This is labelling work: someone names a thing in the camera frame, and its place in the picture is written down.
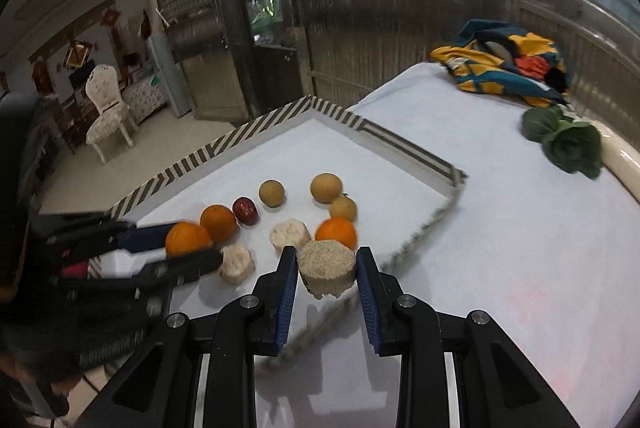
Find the white yam piece top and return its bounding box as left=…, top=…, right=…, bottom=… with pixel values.
left=269, top=219, right=311, bottom=256

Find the large white yam chunk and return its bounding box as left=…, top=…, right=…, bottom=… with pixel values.
left=296, top=240, right=356, bottom=300

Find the small tan longan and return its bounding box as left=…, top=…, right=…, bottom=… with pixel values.
left=258, top=179, right=285, bottom=208

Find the white yam piece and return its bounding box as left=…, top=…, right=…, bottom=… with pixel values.
left=269, top=219, right=311, bottom=256
left=219, top=242, right=255, bottom=285

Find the red jujube date front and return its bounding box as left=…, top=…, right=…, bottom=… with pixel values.
left=232, top=196, right=259, bottom=226

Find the white tablecloth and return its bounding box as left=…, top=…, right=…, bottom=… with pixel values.
left=254, top=60, right=640, bottom=428

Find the colourful patterned cloth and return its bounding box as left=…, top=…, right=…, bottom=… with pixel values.
left=431, top=19, right=570, bottom=107

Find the tan longan fruit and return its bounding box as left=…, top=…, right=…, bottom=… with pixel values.
left=310, top=173, right=343, bottom=204
left=329, top=194, right=358, bottom=222

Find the chevron striped white tray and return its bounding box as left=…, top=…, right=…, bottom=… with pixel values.
left=111, top=97, right=465, bottom=318

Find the dark green leafy vegetable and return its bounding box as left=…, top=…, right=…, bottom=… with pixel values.
left=521, top=106, right=603, bottom=180

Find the orange mandarin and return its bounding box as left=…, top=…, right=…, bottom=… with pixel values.
left=165, top=221, right=214, bottom=258
left=200, top=204, right=238, bottom=244

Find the white ornate chair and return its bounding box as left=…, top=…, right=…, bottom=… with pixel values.
left=85, top=64, right=138, bottom=164

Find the small orange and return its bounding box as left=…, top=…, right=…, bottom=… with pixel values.
left=314, top=217, right=358, bottom=251

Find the long white radish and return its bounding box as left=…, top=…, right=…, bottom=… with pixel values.
left=592, top=121, right=640, bottom=202

